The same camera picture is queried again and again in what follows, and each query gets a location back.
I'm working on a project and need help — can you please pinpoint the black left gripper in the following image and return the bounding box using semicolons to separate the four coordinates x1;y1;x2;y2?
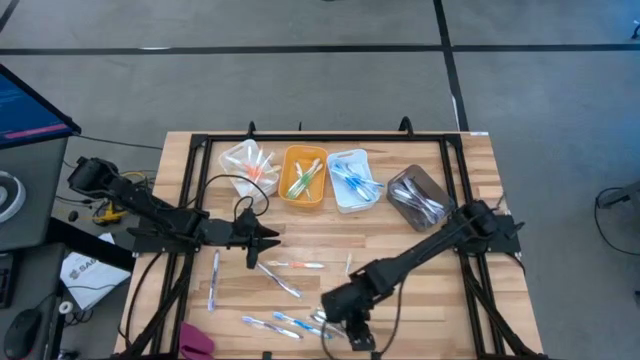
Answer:
227;207;282;253

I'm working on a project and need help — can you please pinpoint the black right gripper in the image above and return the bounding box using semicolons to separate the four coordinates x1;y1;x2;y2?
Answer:
319;278;377;330

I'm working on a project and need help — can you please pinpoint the purple toothbrush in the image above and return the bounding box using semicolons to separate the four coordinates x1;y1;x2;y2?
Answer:
308;310;347;339
404;177;431;211
409;189;444;221
414;179;446;209
394;192;431;226
392;187;436;224
207;249;221;314
399;182;446;211
256;262;304;300
241;315;305;341

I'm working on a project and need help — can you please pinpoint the white plastic bin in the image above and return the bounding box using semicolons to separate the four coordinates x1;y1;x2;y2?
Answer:
218;138;282;205
326;148;386;215

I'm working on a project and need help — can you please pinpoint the green toothbrush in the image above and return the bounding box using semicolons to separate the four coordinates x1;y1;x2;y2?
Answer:
289;169;321;196
287;159;321;199
285;162;325;200
294;160;312;202

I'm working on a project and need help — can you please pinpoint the orange plastic bin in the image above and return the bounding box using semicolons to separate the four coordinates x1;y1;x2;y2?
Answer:
278;144;330;209

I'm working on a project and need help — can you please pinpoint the grey translucent plastic bin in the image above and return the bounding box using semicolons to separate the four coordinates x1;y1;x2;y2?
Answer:
385;164;456;233

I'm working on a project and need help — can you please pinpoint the maroon cloth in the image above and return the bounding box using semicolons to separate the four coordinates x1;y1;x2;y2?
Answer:
178;321;216;360

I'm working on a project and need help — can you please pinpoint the yellow tool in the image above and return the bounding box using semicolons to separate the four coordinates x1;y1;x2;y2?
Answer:
92;202;126;226

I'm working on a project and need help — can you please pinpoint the black desk beam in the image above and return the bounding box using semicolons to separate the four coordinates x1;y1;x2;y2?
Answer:
44;217;136;274

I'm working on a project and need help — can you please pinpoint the white printed booklet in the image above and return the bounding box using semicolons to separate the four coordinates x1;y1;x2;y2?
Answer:
59;232;132;311

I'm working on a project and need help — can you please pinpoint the grey desk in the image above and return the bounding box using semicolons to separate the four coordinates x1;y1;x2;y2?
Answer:
0;137;69;251

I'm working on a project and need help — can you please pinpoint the white round device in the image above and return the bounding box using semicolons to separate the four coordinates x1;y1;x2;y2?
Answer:
0;170;27;225

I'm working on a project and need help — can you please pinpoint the black computer mouse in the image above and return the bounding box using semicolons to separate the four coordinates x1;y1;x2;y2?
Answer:
2;308;41;360

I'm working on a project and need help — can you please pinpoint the black keyboard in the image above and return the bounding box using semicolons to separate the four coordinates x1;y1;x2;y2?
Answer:
0;252;19;309

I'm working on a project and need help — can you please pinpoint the computer monitor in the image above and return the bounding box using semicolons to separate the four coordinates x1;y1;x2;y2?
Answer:
0;63;83;150

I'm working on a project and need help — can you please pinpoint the grey equipment base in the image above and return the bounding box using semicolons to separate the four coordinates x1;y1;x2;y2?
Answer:
599;180;640;209

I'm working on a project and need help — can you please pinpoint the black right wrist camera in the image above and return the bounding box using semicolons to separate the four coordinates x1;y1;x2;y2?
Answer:
346;322;377;352

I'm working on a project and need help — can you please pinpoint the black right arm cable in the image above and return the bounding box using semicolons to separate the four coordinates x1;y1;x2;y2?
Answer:
319;279;407;360

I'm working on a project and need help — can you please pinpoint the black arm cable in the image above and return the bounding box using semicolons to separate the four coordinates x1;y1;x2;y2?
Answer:
197;173;271;224
319;279;407;360

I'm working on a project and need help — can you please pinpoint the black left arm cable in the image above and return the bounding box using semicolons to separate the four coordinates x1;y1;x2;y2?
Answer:
197;173;271;224

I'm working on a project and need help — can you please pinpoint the thick black cable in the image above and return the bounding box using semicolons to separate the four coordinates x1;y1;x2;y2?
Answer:
117;252;164;349

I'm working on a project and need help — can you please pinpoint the black monitor cable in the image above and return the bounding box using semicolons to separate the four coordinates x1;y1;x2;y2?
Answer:
72;133;165;151

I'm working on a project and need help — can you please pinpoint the black floor cable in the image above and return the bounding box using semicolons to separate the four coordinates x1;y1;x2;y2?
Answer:
593;185;640;257

